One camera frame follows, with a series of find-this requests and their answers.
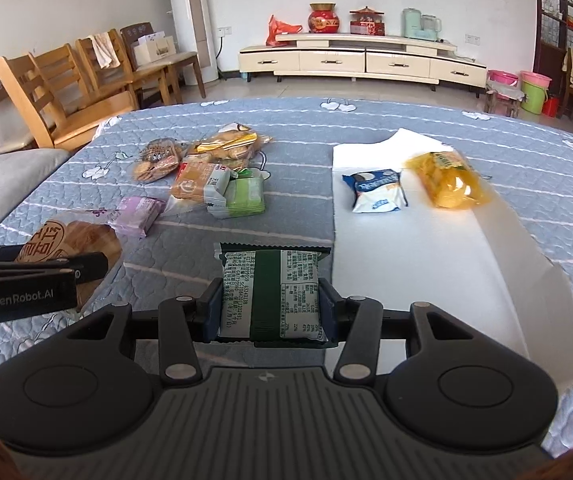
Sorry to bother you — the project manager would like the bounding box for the cream tv cabinet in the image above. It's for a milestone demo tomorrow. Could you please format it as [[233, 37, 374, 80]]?
[[238, 32, 488, 98]]

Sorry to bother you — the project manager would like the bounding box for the white gift bag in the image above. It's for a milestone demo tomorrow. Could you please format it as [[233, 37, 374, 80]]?
[[133, 32, 177, 68]]

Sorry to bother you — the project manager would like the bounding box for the small stool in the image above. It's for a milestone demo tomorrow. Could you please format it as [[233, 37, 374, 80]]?
[[485, 84, 523, 118]]

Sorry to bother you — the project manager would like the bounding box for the white towel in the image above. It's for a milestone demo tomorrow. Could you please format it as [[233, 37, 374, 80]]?
[[88, 32, 122, 70]]

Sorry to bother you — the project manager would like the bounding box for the red plastic bag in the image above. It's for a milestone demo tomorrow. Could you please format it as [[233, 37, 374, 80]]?
[[265, 14, 303, 47]]

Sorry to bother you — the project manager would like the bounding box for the mint green kitchen appliance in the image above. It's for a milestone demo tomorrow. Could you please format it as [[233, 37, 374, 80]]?
[[400, 7, 443, 42]]

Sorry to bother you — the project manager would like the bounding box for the pink basin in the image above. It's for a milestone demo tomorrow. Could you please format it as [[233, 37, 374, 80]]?
[[487, 70, 519, 90]]

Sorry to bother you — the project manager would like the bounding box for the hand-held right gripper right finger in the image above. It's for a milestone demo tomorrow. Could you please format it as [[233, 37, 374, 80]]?
[[319, 280, 474, 383]]

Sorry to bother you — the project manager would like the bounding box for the yellow bread bag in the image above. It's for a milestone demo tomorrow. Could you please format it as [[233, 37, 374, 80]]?
[[189, 122, 273, 171]]

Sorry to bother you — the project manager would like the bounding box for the light green snack packet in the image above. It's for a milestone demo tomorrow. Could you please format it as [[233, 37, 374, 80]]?
[[208, 169, 267, 220]]

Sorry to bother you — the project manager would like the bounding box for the grey sofa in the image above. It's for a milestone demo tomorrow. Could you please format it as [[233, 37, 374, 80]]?
[[0, 147, 72, 246]]

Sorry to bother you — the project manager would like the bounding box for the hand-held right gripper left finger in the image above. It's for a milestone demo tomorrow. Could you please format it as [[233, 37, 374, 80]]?
[[66, 276, 223, 386]]

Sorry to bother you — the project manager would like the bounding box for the green bucket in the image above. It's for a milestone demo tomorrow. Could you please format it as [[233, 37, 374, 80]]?
[[520, 71, 552, 116]]

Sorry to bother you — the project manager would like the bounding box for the clear cookie bag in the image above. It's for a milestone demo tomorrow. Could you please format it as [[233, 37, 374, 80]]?
[[131, 137, 190, 183]]

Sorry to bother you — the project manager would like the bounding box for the blue white cookie packet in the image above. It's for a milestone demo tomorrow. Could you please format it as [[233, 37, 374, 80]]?
[[341, 168, 409, 214]]

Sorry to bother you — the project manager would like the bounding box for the red jar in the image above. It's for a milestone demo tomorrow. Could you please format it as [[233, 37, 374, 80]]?
[[307, 3, 341, 34]]

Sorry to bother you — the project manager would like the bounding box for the orange bread packet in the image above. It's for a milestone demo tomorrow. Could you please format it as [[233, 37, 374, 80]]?
[[166, 161, 232, 213]]

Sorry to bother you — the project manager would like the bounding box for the yellow snack bag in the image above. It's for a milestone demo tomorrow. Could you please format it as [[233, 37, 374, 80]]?
[[405, 151, 492, 210]]

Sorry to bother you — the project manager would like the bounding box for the light wooden chair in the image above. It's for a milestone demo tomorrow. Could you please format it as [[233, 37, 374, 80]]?
[[75, 29, 172, 108], [31, 42, 137, 106], [0, 52, 140, 153]]

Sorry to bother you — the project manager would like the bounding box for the white paper box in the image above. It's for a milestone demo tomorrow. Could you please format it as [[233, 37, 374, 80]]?
[[331, 127, 573, 386]]

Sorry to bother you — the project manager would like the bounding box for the purple snack packet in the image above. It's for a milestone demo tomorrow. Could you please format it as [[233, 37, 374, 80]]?
[[108, 196, 166, 239]]

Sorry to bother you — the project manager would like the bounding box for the white standing air conditioner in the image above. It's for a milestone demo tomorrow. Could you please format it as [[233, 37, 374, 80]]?
[[165, 0, 220, 86]]

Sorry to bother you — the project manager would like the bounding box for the dark brown chair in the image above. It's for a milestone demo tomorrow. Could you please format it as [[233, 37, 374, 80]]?
[[119, 22, 207, 102]]

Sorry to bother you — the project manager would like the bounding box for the dark green snack packet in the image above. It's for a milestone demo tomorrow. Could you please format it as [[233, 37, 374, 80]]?
[[215, 242, 333, 348]]

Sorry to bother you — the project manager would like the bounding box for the red gift box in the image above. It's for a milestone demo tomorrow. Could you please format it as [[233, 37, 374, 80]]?
[[349, 6, 386, 37]]

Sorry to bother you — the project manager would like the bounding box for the round brown pastry packet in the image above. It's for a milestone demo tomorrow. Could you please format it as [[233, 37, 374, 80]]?
[[15, 211, 124, 311]]

